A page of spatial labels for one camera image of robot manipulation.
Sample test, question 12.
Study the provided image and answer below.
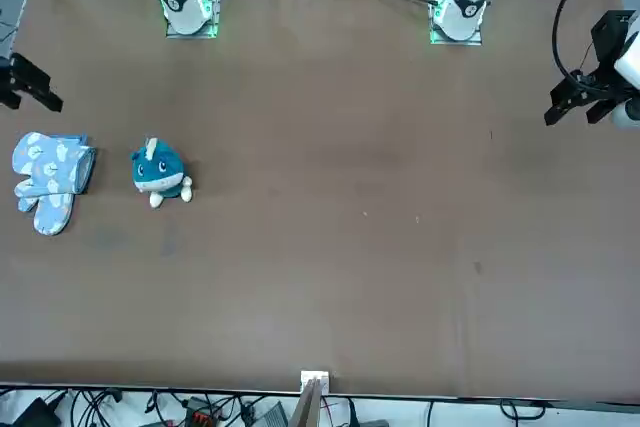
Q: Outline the small blue plush doll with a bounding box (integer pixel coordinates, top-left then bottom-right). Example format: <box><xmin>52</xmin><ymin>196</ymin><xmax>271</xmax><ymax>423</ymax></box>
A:
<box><xmin>130</xmin><ymin>135</ymin><xmax>195</xmax><ymax>209</ymax></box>

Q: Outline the red black electronic device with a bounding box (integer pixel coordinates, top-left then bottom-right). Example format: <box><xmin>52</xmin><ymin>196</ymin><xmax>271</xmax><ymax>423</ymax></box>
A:
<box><xmin>185</xmin><ymin>396</ymin><xmax>224</xmax><ymax>424</ymax></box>

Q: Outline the blue cloud print oven mitt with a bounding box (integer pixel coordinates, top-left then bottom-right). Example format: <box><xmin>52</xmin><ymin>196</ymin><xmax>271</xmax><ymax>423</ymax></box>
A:
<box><xmin>12</xmin><ymin>130</ymin><xmax>98</xmax><ymax>200</ymax></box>
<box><xmin>17</xmin><ymin>132</ymin><xmax>91</xmax><ymax>238</ymax></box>

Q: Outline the black power adapter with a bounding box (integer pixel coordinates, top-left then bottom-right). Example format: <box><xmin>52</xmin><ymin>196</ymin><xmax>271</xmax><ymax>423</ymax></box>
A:
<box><xmin>13</xmin><ymin>396</ymin><xmax>62</xmax><ymax>427</ymax></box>

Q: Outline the aluminium frame post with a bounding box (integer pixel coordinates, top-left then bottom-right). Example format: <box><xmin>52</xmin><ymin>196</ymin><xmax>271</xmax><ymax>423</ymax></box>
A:
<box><xmin>292</xmin><ymin>370</ymin><xmax>332</xmax><ymax>427</ymax></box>

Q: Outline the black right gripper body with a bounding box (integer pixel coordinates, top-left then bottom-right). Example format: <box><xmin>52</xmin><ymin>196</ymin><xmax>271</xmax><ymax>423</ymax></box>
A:
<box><xmin>0</xmin><ymin>54</ymin><xmax>19</xmax><ymax>96</ymax></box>

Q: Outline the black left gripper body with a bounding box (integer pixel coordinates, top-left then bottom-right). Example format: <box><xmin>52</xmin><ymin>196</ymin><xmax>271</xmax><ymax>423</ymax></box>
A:
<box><xmin>574</xmin><ymin>9</ymin><xmax>637</xmax><ymax>104</ymax></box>

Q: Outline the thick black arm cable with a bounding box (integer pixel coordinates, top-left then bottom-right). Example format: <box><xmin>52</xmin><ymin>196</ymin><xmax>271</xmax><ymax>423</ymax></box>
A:
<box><xmin>551</xmin><ymin>0</ymin><xmax>609</xmax><ymax>93</ymax></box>

